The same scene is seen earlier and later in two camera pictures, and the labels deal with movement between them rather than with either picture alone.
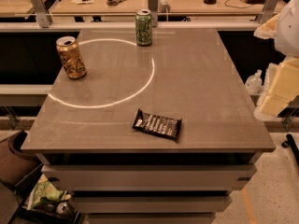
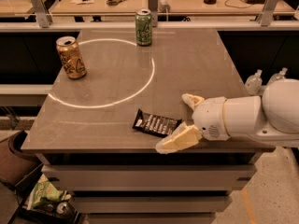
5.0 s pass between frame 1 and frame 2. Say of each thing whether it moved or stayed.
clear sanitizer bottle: stayed
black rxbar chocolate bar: stayed
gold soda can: stayed
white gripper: moved
